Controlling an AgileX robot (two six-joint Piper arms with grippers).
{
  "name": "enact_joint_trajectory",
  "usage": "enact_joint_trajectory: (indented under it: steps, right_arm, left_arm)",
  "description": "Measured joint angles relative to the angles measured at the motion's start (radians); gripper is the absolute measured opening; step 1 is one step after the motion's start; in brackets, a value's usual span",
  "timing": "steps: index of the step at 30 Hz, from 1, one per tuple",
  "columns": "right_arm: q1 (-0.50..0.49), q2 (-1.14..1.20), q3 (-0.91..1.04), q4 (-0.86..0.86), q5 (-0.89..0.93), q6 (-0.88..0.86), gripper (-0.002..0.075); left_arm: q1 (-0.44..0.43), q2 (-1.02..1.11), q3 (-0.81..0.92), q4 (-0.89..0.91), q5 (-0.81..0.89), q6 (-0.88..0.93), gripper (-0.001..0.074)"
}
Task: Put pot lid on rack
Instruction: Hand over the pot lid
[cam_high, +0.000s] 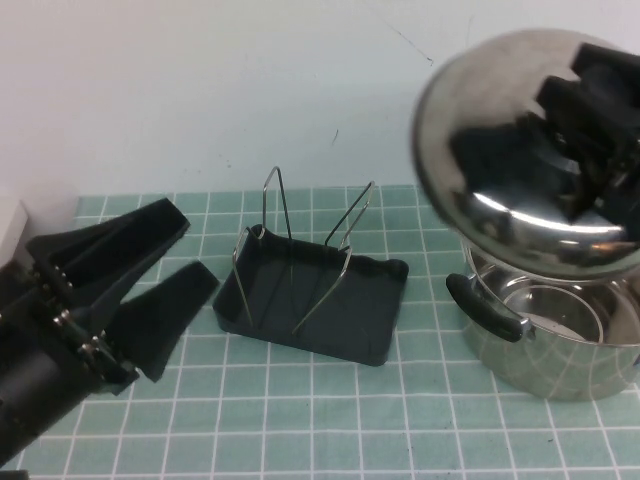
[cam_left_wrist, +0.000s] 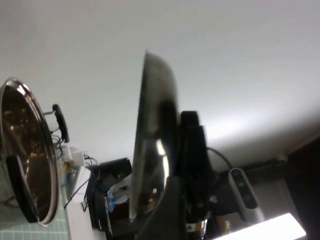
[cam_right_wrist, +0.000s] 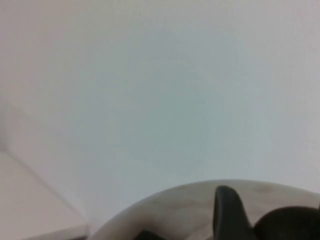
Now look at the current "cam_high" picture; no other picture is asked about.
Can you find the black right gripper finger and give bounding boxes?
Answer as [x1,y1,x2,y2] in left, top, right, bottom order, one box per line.
[536,73,640,166]
[569,42,640,101]

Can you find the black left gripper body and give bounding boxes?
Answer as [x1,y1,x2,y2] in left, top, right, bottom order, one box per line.
[0,258,141,462]

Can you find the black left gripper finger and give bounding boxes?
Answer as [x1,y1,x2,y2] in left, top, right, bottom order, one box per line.
[24,197,192,302]
[91,260,221,384]

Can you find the stainless steel pot lid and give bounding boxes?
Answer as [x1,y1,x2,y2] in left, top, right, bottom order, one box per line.
[411,27,640,277]

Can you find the white cabinet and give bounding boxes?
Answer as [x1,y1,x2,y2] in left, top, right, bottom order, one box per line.
[0,198,31,266]

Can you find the black tray wire lid rack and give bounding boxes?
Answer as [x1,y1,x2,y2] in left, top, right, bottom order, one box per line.
[212,166,412,369]

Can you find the stainless steel pot black handles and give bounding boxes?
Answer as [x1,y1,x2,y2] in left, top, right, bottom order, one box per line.
[445,238,640,402]

